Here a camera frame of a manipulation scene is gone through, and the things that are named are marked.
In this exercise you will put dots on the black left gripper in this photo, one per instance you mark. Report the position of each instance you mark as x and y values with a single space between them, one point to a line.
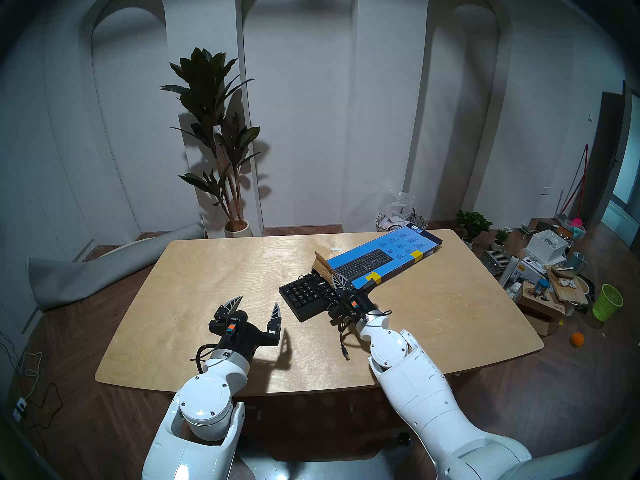
260 336

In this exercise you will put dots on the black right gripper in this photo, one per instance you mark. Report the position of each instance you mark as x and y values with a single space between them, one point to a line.
362 309

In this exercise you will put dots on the black computer keyboard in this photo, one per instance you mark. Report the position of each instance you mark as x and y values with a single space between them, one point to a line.
305 296

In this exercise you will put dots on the blue cardboard keyboard box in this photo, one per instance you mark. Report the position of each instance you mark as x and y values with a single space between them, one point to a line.
395 249

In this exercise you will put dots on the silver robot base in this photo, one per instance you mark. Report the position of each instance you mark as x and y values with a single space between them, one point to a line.
310 469

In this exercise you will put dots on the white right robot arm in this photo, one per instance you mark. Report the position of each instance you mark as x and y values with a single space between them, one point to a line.
425 394

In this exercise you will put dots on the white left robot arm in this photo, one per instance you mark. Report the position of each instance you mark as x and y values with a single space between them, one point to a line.
205 404

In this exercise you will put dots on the white plant pot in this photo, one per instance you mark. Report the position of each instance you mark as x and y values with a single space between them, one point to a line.
238 230

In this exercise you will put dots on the clear plastic bag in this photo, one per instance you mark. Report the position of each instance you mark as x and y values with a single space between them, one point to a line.
400 204

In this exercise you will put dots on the small bushy potted plant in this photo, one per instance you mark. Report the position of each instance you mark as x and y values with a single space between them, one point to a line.
472 223

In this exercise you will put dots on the metal dish rack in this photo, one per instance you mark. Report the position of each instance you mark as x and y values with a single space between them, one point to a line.
495 261

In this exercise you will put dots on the tiny potted plant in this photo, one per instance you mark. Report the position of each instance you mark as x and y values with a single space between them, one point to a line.
500 236

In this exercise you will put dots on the white paper roll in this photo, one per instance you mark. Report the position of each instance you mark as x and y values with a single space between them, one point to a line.
510 271

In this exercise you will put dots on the white printed carton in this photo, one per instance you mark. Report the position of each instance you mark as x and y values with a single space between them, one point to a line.
527 271

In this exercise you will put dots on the blue lidded jar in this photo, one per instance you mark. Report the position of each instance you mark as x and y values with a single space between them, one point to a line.
541 287

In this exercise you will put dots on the brown cardboard box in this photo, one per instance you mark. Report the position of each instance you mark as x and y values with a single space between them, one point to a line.
540 309

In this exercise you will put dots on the white box appliance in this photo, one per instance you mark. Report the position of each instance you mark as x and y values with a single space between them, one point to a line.
545 249

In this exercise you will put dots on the wooden cutting board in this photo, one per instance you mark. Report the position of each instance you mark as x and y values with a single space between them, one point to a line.
570 291

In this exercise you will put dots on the grey green mug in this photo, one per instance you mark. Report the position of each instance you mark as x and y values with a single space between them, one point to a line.
576 261

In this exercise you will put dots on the tall dark green plant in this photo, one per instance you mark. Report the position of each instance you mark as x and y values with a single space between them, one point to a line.
205 84

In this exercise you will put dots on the teal cloth pile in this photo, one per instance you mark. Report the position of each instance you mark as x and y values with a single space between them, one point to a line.
575 231

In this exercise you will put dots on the orange ball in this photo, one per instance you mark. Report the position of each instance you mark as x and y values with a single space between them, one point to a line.
577 339

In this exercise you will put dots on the white power strip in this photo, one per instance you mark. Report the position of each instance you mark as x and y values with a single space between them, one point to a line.
20 409

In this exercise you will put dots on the green plastic waste basket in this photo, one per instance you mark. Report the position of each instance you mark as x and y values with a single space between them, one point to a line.
607 304

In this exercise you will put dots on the dark open door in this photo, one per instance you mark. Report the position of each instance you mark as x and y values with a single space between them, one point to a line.
602 149

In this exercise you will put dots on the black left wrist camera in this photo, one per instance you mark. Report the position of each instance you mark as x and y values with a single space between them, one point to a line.
236 320

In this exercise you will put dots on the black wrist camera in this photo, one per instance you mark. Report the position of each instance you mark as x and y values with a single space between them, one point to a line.
236 320
352 299

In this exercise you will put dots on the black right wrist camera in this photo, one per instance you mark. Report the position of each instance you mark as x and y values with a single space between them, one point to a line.
352 299

